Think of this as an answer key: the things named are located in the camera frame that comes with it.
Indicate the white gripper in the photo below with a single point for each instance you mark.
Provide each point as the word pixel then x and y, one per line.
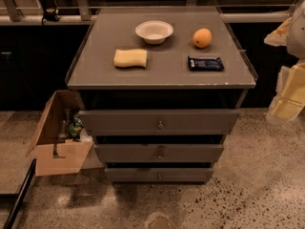
pixel 297 35

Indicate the grey bottom drawer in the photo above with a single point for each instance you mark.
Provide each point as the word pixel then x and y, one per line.
pixel 159 174

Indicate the grey drawer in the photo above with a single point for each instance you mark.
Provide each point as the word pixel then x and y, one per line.
pixel 159 122
pixel 159 174
pixel 159 152

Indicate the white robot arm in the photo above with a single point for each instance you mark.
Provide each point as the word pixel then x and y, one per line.
pixel 296 33

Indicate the grey drawer cabinet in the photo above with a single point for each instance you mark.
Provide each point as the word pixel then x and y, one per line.
pixel 166 82

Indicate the grey top drawer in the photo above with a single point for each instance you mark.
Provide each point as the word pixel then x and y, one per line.
pixel 159 122

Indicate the grey middle drawer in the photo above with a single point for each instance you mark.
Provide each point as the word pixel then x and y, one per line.
pixel 159 152

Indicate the dark blue snack bar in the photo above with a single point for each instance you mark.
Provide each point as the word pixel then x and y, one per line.
pixel 205 64

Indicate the orange fruit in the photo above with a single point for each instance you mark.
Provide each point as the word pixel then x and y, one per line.
pixel 202 38

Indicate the white paper bowl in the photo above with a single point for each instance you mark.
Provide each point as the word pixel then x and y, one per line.
pixel 154 32

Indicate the yellow sponge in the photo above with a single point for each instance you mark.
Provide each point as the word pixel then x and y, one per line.
pixel 130 58

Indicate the green crumpled bag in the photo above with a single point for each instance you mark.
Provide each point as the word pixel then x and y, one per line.
pixel 75 127

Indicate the brown cardboard box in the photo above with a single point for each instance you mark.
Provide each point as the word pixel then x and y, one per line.
pixel 55 156

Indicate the small black device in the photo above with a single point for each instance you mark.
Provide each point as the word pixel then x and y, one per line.
pixel 51 14

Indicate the black bar on floor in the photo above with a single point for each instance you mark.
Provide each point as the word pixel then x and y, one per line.
pixel 15 200

